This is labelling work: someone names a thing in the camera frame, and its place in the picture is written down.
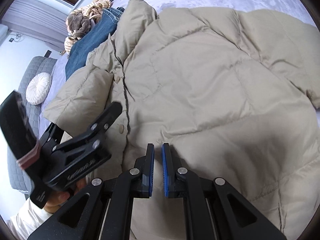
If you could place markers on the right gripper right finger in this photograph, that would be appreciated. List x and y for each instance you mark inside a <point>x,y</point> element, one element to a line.
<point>173,186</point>

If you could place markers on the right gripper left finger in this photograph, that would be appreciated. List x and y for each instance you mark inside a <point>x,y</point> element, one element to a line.
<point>144,181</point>

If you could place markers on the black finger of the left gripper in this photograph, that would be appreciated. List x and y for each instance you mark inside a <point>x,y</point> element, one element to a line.
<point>102,123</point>

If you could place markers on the beige puffer jacket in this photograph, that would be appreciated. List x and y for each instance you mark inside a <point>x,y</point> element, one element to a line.
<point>274,165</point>

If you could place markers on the brown striped plush clothing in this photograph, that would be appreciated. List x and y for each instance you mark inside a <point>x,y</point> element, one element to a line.
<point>80,21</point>

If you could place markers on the person's left hand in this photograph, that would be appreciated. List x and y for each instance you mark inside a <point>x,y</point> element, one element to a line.
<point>57,198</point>

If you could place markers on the white round pillow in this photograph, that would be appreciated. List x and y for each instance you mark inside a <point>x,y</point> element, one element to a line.
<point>38,88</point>

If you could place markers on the grey quilted headboard cushion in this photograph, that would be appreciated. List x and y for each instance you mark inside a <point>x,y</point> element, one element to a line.
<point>19,180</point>

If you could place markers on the blue denim jeans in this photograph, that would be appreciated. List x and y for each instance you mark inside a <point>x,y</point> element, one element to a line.
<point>99,34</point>

